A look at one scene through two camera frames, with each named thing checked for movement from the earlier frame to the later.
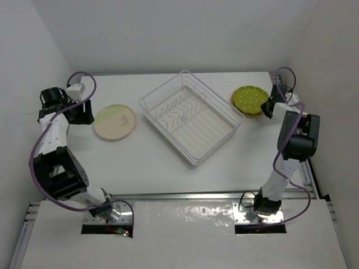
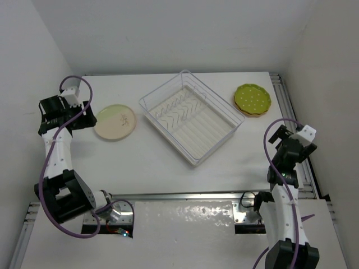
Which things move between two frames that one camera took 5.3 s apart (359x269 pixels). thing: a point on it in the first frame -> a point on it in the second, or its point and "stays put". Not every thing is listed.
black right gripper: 264,106 -> 281,133
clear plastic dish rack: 196,120 stays put
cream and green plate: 114,121 stays put
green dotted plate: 248,99 stays put
